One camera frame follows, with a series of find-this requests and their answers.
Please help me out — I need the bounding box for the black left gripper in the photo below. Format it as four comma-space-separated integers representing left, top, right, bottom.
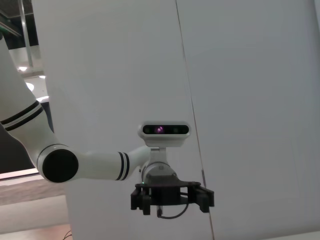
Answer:
129, 174, 215, 216

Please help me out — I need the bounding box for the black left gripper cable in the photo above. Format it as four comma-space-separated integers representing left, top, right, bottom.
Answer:
156, 191, 194, 220

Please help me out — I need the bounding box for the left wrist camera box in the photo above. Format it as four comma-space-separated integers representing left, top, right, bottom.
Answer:
138, 121, 192, 152

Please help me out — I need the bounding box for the grey metal pole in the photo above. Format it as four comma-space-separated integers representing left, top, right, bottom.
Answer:
21, 0, 34, 68

